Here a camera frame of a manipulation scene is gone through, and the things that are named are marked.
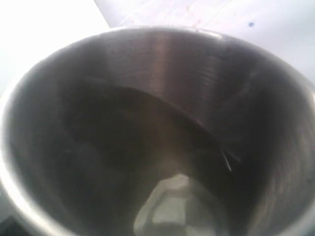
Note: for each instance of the stainless steel cup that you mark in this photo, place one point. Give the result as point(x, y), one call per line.
point(156, 131)

